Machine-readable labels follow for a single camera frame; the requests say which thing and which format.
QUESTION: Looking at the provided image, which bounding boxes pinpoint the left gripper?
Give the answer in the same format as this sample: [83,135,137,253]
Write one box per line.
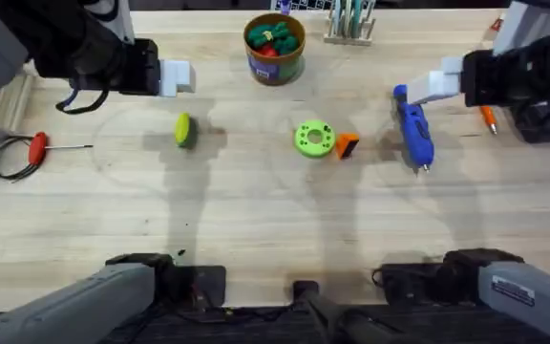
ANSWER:
[0,0,197,98]

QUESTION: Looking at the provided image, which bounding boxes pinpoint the yellow green toy vegetable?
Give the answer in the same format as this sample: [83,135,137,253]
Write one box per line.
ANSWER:
[174,112,200,150]

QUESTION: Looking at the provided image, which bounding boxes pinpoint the orange pen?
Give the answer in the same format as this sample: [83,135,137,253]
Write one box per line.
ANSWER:
[478,105,498,137]

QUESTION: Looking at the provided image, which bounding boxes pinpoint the left wrist upright flat plate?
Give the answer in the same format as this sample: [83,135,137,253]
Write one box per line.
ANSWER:
[83,0,137,45]

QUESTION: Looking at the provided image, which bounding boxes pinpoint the wrist upright flat plate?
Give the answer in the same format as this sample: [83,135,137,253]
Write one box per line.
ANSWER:
[492,0,550,57]
[83,0,137,45]

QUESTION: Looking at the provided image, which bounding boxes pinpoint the right wrist upright flat plate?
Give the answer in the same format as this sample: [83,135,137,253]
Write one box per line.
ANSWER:
[492,0,550,57]

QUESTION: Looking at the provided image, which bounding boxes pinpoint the brown tub with toys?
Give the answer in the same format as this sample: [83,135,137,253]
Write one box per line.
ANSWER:
[243,12,307,88]

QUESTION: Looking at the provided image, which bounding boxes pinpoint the orange ribbed wedge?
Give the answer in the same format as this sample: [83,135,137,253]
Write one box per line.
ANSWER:
[334,132,361,161]

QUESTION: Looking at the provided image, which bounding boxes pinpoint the green disc with holes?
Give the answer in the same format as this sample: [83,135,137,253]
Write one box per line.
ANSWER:
[294,118,338,160]

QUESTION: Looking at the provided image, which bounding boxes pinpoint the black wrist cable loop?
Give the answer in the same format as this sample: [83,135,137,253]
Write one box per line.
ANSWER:
[54,87,112,116]

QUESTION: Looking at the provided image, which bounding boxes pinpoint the red handled hex key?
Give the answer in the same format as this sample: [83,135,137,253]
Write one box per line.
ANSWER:
[27,131,95,166]

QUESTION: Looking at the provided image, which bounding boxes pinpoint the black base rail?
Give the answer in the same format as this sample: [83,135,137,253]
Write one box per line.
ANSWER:
[0,303,550,344]

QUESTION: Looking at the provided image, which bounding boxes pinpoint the black stand post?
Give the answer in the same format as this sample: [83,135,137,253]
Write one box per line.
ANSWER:
[291,280,429,344]

